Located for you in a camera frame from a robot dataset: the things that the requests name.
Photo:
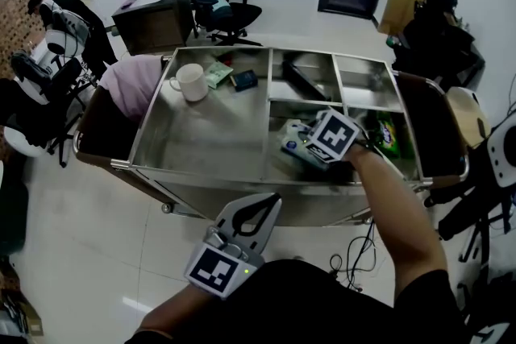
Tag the person's black shirt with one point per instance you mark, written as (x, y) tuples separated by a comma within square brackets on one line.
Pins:
[(306, 306)]

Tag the white and blue packet item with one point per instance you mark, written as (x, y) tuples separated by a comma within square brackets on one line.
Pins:
[(292, 141)]

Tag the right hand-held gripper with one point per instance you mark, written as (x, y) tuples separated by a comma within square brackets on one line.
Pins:
[(332, 137)]

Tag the brown cardboard sheet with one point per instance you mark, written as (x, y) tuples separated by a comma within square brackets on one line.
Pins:
[(399, 4)]

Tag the black chair with tripod base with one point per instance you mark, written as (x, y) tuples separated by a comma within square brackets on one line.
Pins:
[(40, 100)]

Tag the white speaker box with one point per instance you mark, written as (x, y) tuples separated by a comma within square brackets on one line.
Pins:
[(503, 153)]

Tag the black office chair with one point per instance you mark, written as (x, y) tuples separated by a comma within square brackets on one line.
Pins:
[(219, 8)]

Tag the dark wooden cabinet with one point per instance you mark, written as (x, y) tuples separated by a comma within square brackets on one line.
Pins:
[(153, 26)]

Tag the white mug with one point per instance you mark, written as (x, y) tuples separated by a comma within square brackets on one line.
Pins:
[(192, 82)]

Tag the brown cart side bag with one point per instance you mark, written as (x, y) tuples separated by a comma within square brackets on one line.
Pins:
[(106, 133), (431, 125)]

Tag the small red item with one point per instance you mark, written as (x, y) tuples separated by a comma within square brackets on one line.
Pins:
[(225, 57)]

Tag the light green packet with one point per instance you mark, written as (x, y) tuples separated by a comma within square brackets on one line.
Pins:
[(217, 75)]

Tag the pink cloth bag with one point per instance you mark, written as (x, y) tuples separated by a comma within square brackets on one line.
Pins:
[(133, 84)]

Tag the green snack bag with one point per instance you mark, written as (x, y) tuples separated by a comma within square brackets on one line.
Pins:
[(389, 135)]

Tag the long black box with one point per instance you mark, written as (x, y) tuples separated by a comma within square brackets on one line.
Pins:
[(304, 78)]

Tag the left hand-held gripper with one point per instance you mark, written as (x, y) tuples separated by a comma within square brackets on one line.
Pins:
[(219, 272)]

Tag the dark blue small box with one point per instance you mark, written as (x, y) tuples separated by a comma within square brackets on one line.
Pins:
[(244, 80)]

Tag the person's left forearm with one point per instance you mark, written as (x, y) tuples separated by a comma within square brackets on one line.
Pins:
[(173, 310)]

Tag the stainless steel cart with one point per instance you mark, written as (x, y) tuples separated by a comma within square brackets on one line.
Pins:
[(201, 133)]

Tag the person's right forearm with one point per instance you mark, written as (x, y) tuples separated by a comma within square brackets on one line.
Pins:
[(389, 209)]

